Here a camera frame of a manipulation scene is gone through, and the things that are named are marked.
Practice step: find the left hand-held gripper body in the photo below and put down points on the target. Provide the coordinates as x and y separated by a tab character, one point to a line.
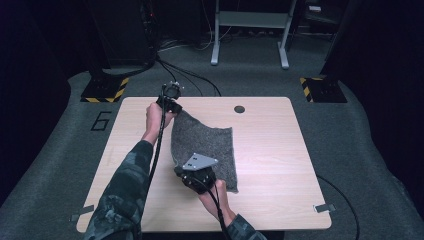
170	95

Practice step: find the person's left hand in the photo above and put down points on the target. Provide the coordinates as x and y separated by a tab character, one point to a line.
155	120

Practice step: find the black round table grommet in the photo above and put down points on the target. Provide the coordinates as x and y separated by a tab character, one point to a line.
239	109

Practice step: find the person's right hand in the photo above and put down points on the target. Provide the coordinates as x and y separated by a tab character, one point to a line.
216	203

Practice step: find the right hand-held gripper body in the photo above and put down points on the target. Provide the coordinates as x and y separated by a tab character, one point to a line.
199	173

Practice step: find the black hazard-striped stand base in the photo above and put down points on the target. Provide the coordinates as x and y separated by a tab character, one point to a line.
325	90
105	90

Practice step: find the grey felt cloth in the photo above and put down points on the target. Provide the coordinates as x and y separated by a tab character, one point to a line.
203	150

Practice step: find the black computer cabinet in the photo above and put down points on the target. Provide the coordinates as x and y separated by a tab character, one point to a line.
123	30

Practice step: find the white metal stand frame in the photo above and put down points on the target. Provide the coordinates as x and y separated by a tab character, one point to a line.
253	19

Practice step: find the grey tape strip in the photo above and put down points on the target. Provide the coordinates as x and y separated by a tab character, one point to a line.
82	212
324	208

